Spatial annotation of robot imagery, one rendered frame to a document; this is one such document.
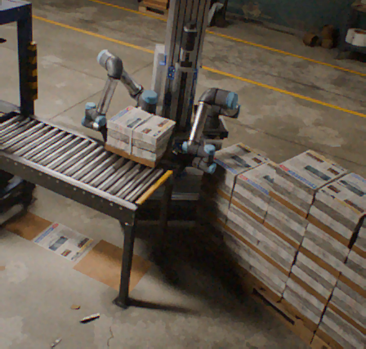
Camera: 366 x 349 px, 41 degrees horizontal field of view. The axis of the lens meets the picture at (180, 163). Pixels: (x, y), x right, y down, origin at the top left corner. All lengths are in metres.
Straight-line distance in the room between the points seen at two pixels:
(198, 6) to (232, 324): 2.20
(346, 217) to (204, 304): 1.20
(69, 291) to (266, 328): 1.34
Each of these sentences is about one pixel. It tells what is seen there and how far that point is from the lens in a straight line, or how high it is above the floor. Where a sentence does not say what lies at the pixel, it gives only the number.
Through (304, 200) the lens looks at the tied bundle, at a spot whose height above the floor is 0.95.
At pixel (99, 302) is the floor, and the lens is 3.40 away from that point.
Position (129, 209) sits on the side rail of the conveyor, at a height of 0.79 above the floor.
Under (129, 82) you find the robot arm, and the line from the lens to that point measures 3.63.
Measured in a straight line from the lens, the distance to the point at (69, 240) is 3.82.
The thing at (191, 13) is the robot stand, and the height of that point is 1.62.
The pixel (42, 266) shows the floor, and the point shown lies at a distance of 3.64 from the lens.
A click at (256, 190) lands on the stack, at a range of 3.17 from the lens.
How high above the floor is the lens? 2.54
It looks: 32 degrees down
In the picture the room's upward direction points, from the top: 9 degrees clockwise
